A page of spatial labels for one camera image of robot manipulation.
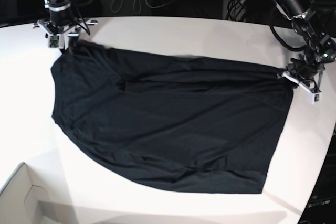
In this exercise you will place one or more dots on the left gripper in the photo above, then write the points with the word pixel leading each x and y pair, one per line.
pixel 304 73

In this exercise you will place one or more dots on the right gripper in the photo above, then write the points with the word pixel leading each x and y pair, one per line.
pixel 66 26

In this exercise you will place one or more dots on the black t-shirt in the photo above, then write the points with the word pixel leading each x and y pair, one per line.
pixel 190 125

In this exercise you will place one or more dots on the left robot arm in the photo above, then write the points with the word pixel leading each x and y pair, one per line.
pixel 306 23

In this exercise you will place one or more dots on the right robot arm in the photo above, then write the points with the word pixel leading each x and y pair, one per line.
pixel 59 6

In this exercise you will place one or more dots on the white cardboard box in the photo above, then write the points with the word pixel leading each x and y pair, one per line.
pixel 24 202

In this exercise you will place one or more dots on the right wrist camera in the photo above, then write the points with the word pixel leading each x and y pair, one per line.
pixel 53 41

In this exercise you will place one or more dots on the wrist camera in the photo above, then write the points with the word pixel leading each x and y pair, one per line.
pixel 315 97
pixel 53 41

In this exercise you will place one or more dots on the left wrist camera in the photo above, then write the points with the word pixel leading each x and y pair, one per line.
pixel 315 97

